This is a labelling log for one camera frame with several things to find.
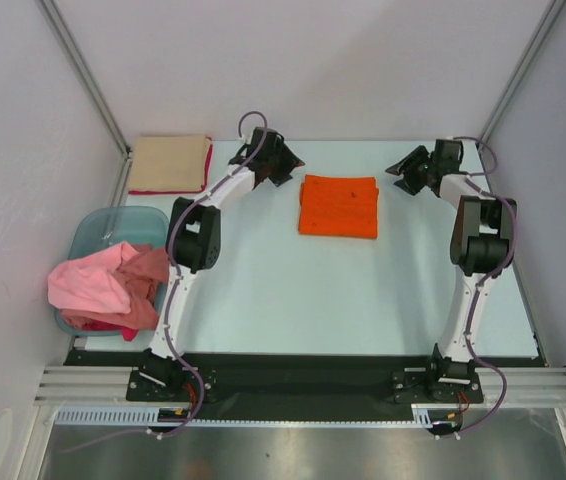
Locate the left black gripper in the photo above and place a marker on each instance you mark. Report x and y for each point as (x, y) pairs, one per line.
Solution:
(288, 162)

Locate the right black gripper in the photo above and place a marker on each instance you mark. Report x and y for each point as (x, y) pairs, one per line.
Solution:
(408, 167)

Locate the orange t shirt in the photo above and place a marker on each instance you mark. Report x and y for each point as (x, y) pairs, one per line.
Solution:
(339, 207)

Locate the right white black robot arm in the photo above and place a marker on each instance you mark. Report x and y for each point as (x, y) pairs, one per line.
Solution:
(482, 246)

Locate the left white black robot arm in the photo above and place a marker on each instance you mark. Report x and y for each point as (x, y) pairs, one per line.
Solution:
(194, 244)

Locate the folded red t shirt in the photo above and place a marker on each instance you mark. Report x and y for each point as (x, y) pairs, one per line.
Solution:
(206, 167)

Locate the folded beige t shirt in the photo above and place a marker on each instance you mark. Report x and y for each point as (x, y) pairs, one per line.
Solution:
(165, 162)

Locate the blue plastic basket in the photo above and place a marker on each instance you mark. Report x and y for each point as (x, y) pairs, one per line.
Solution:
(108, 226)

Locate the light pink t shirt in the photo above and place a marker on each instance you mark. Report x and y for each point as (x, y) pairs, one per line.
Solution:
(89, 283)

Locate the left aluminium frame post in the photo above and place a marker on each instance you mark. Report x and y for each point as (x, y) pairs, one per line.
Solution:
(76, 60)

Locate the aluminium frame post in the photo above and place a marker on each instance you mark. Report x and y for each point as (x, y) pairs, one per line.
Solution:
(532, 50)
(76, 60)

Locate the right aluminium frame post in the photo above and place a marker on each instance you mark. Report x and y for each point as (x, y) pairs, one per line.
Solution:
(532, 50)

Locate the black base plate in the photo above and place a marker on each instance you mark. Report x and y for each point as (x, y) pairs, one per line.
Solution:
(296, 388)

